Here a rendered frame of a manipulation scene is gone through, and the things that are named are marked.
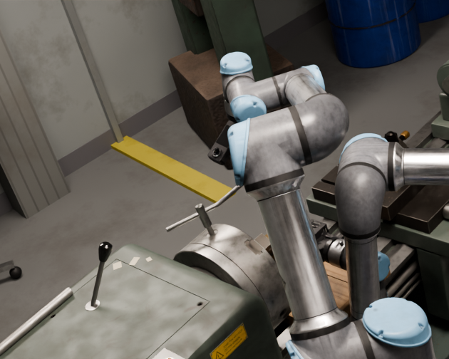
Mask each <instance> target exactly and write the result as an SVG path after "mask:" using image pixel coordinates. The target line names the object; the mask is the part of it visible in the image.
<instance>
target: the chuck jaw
mask: <svg viewBox="0 0 449 359"><path fill-rule="evenodd" d="M245 243H246V245H245V246H246V247H248V248H249V249H250V250H251V251H252V252H253V253H254V254H256V255H257V254H259V255H260V254H262V252H261V250H262V249H265V250H266V251H267V252H268V253H269V254H270V255H272V254H273V251H272V247H271V244H270V242H269V239H268V238H267V237H266V236H265V235H263V233H261V234H260V235H259V236H258V237H257V238H256V239H254V240H253V239H252V240H251V241H246V242H245Z"/></svg>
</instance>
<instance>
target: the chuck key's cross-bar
mask: <svg viewBox="0 0 449 359"><path fill-rule="evenodd" d="M240 188H241V187H240V186H235V187H234V188H233V189H232V190H230V191H229V192H228V193H227V194H226V195H225V196H223V198H221V199H220V200H219V201H218V202H216V203H214V204H213V205H211V206H209V207H207V208H205V211H206V212H209V211H211V210H213V209H215V208H217V207H218V206H220V205H221V204H223V203H224V202H225V201H226V200H227V199H229V198H230V197H231V196H232V195H233V194H234V193H235V192H236V191H238V190H239V189H240ZM197 217H199V214H198V213H195V214H193V215H191V216H189V217H187V218H185V219H183V220H181V221H179V222H177V223H175V224H173V225H171V226H169V227H167V228H166V230H167V232H169V231H172V230H173V229H176V228H178V227H180V226H182V225H183V224H185V223H187V222H189V221H191V220H193V219H195V218H197Z"/></svg>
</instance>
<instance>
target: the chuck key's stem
mask: <svg viewBox="0 0 449 359"><path fill-rule="evenodd" d="M195 209H196V211H197V213H198V214H199V216H200V220H201V222H202V224H203V226H204V228H207V231H208V233H209V235H210V236H212V235H213V234H215V233H214V231H213V228H212V222H211V221H210V218H209V217H208V214H207V212H206V211H205V208H204V206H203V204H198V205H196V206H195Z"/></svg>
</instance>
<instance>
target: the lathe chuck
mask: <svg viewBox="0 0 449 359"><path fill-rule="evenodd" d="M212 228H213V231H214V230H216V231H218V233H217V234H216V235H214V236H212V237H206V236H207V234H208V231H207V229H206V230H204V231H203V232H202V233H201V234H199V235H198V236H197V237H196V238H194V239H193V240H192V241H191V242H190V243H189V244H203V245H205V246H208V247H211V248H213V249H215V250H217V251H218V252H220V253H221V254H223V255H225V256H226V257H227V258H228V259H230V260H231V261H232V262H233V263H234V264H236V265H237V266H238V267H239V268H240V269H241V270H242V271H243V272H244V273H245V274H246V276H247V277H248V278H249V280H250V281H251V282H252V283H253V284H254V286H255V287H256V289H257V290H258V292H259V293H260V295H261V297H262V299H263V300H264V302H265V304H266V306H267V310H268V312H269V316H270V319H271V322H272V325H273V328H274V329H275V328H276V327H277V326H278V325H279V324H280V323H281V322H282V321H283V320H284V319H285V318H286V317H287V316H288V315H289V314H290V313H291V309H290V306H289V302H288V299H287V295H286V293H285V290H284V286H283V283H282V279H281V276H280V274H279V270H278V267H277V263H276V261H275V260H274V259H273V258H272V256H271V255H270V254H269V253H268V252H267V251H266V250H265V249H262V250H261V252H262V254H260V255H259V254H257V255H256V254H254V253H253V252H252V251H251V250H250V249H249V248H248V247H246V246H245V245H246V243H245V242H246V241H251V240H252V239H253V238H252V237H251V236H249V235H248V234H246V233H244V232H243V231H241V230H239V229H237V228H235V227H231V226H229V225H226V224H213V225H212ZM284 308H285V309H286V311H285V314H284V315H283V316H282V317H281V318H280V319H278V316H279V314H280V312H281V311H282V310H283V309H284Z"/></svg>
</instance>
